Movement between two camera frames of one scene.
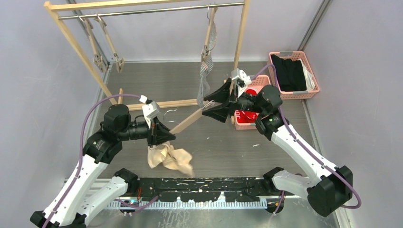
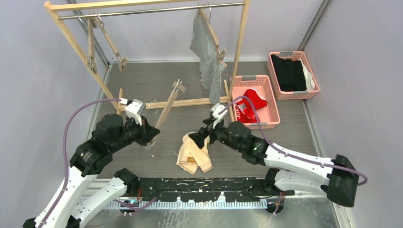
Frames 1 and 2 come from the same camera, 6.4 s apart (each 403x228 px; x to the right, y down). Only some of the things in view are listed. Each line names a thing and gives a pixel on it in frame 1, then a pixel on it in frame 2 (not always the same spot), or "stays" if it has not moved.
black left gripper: x=158 y=133 -> x=147 y=131
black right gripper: x=222 y=95 -> x=199 y=137
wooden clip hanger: x=185 y=123 -> x=177 y=86
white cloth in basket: x=310 y=81 stays
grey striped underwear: x=206 y=68 -> x=211 y=65
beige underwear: x=164 y=155 -> x=190 y=156
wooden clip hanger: x=211 y=13 -> x=220 y=52
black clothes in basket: x=290 y=73 stays
